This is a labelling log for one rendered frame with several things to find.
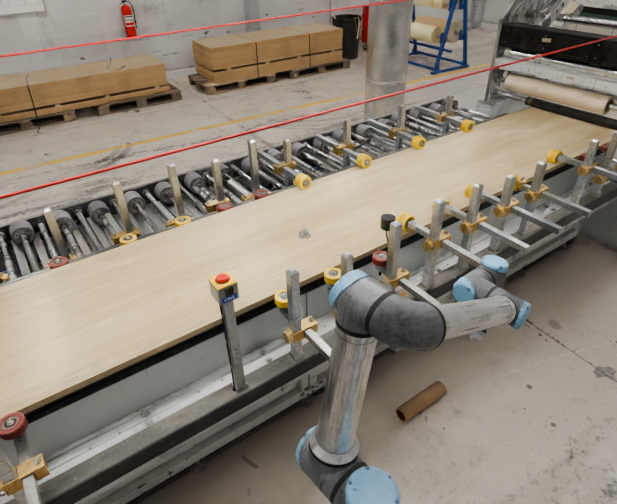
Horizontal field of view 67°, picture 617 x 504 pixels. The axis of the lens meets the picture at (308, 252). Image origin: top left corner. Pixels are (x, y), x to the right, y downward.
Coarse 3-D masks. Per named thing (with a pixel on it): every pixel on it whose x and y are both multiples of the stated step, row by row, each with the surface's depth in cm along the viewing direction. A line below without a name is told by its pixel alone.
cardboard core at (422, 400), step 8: (432, 384) 254; (440, 384) 253; (424, 392) 249; (432, 392) 249; (440, 392) 250; (408, 400) 247; (416, 400) 245; (424, 400) 246; (432, 400) 248; (400, 408) 241; (408, 408) 241; (416, 408) 242; (424, 408) 246; (400, 416) 245; (408, 416) 240
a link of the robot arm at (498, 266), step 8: (488, 256) 159; (496, 256) 160; (480, 264) 159; (488, 264) 155; (496, 264) 155; (504, 264) 155; (496, 272) 155; (504, 272) 155; (496, 280) 154; (504, 280) 158
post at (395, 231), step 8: (392, 224) 187; (400, 224) 187; (392, 232) 189; (400, 232) 189; (392, 240) 190; (400, 240) 191; (392, 248) 192; (392, 256) 194; (392, 264) 196; (392, 272) 199
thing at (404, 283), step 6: (378, 270) 213; (384, 270) 210; (402, 282) 202; (408, 282) 201; (408, 288) 200; (414, 288) 198; (414, 294) 198; (420, 294) 195; (426, 294) 195; (420, 300) 196; (426, 300) 193; (432, 300) 192
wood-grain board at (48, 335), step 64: (512, 128) 333; (576, 128) 331; (320, 192) 262; (384, 192) 260; (448, 192) 258; (128, 256) 215; (192, 256) 214; (256, 256) 213; (320, 256) 212; (0, 320) 182; (64, 320) 181; (128, 320) 180; (192, 320) 180; (0, 384) 156; (64, 384) 156
